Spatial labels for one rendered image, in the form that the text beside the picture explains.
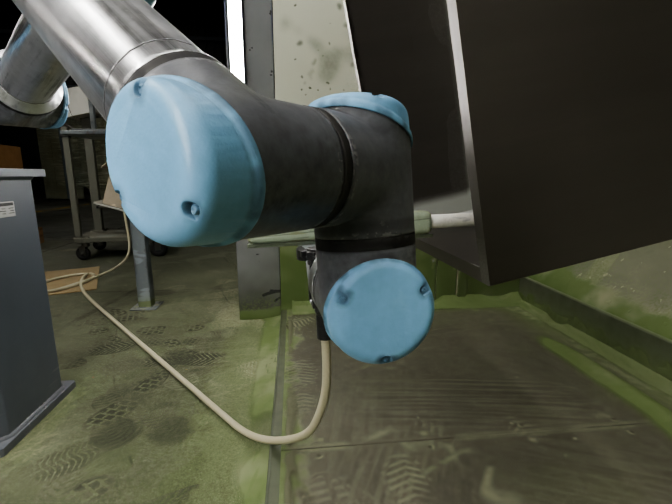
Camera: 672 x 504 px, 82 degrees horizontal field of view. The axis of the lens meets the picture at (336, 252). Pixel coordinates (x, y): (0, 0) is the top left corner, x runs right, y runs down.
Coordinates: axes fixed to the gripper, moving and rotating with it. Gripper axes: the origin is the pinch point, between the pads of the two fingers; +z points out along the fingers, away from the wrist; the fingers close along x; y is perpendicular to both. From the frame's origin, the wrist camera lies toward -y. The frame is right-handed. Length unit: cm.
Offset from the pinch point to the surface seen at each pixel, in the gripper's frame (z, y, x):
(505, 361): 42, 46, 62
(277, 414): 27, 45, -10
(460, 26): -14.7, -29.3, 18.1
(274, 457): 11.7, 45.6, -11.0
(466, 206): 47, -4, 52
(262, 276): 102, 23, -13
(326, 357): -1.7, 19.4, -0.5
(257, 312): 104, 39, -16
